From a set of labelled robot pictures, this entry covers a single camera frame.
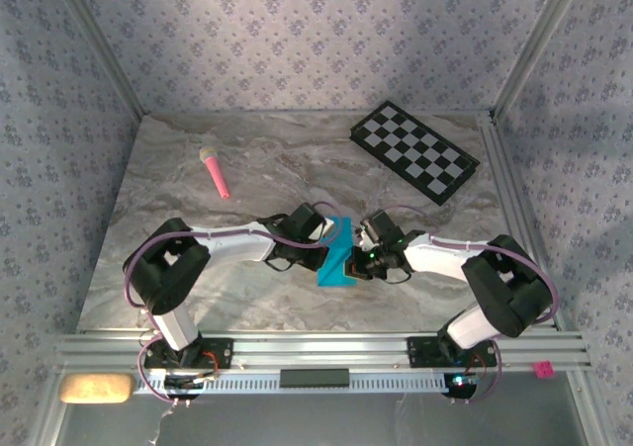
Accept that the tan oblong sponge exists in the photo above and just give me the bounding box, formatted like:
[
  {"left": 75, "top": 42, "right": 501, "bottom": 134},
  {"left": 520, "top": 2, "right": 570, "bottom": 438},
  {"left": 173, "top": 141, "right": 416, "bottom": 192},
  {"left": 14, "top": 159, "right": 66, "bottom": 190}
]
[{"left": 57, "top": 372, "right": 137, "bottom": 405}]

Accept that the black white checkerboard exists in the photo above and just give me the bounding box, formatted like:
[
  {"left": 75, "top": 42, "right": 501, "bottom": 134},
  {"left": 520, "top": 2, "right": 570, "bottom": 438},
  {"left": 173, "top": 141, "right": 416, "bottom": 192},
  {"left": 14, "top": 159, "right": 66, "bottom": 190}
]
[{"left": 348, "top": 100, "right": 482, "bottom": 208}]

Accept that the long aluminium mounting rail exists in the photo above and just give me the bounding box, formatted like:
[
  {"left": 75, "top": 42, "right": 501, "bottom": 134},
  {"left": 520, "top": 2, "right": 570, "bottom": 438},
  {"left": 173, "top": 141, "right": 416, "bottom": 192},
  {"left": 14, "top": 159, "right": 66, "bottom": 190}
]
[{"left": 53, "top": 330, "right": 593, "bottom": 374}]

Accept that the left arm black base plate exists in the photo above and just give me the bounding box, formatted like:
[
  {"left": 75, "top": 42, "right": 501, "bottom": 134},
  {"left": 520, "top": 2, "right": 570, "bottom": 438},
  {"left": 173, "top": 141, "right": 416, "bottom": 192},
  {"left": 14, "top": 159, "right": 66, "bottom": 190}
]
[{"left": 142, "top": 336, "right": 234, "bottom": 371}]

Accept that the aluminium side rail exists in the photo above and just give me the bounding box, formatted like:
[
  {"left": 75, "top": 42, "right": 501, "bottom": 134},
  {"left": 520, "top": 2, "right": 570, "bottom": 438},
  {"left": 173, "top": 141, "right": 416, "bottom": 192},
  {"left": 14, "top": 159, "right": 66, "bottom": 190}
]
[{"left": 477, "top": 114, "right": 568, "bottom": 332}]

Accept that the aluminium frame bar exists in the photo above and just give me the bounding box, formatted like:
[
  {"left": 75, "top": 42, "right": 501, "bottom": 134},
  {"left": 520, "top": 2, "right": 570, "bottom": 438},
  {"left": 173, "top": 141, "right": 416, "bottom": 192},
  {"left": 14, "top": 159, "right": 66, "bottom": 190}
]
[
  {"left": 566, "top": 371, "right": 612, "bottom": 446},
  {"left": 27, "top": 374, "right": 68, "bottom": 446}
]

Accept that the aluminium frame post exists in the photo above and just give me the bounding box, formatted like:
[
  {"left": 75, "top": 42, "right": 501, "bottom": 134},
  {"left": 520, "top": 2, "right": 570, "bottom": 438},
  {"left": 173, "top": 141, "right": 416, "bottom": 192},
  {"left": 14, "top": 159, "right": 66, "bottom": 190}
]
[
  {"left": 48, "top": 0, "right": 149, "bottom": 119},
  {"left": 492, "top": 0, "right": 589, "bottom": 121}
]

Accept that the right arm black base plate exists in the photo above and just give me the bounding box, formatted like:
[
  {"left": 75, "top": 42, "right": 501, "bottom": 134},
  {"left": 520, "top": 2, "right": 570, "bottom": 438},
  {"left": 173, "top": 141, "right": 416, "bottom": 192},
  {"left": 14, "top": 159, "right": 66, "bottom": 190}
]
[{"left": 406, "top": 335, "right": 498, "bottom": 370}]

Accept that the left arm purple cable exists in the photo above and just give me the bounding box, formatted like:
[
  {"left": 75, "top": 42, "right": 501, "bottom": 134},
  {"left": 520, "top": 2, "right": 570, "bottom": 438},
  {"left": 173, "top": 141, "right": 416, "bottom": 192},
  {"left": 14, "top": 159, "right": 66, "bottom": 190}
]
[{"left": 122, "top": 201, "right": 347, "bottom": 407}]

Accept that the white slotted cable duct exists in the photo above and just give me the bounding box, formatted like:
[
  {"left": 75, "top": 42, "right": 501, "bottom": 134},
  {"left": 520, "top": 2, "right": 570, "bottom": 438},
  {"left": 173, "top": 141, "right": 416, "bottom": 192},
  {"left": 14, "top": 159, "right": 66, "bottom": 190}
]
[{"left": 133, "top": 370, "right": 451, "bottom": 396}]

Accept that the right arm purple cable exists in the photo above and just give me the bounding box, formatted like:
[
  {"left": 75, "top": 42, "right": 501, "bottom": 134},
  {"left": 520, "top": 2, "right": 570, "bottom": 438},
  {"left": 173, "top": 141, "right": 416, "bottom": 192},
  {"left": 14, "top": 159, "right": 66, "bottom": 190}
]
[{"left": 385, "top": 203, "right": 560, "bottom": 405}]

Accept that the controller board with red wires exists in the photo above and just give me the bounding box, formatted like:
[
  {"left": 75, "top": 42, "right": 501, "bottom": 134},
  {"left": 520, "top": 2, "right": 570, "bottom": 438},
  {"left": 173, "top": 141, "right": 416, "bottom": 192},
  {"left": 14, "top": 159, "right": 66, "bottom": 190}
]
[{"left": 162, "top": 372, "right": 222, "bottom": 392}]

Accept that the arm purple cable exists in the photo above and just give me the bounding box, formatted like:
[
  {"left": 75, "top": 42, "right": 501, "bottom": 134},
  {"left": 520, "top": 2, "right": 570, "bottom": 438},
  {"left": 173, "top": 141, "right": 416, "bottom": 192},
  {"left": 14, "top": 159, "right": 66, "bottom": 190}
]
[
  {"left": 122, "top": 201, "right": 347, "bottom": 407},
  {"left": 385, "top": 203, "right": 560, "bottom": 405}
]

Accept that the controller board with green light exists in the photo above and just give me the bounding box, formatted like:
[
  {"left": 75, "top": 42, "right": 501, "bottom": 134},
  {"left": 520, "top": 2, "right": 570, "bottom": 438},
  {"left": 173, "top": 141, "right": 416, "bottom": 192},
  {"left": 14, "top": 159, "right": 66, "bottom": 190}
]
[{"left": 443, "top": 372, "right": 482, "bottom": 399}]

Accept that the blue cloth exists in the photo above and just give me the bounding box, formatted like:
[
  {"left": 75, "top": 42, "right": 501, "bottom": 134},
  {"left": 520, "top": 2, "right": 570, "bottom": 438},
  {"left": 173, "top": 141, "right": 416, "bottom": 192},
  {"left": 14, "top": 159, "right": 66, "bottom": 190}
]
[{"left": 315, "top": 215, "right": 358, "bottom": 289}]

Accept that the pink toy microphone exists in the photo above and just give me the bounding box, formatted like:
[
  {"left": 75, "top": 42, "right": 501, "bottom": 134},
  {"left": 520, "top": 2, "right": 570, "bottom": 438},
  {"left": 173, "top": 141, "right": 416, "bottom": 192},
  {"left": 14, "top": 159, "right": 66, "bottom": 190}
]
[{"left": 198, "top": 146, "right": 231, "bottom": 201}]

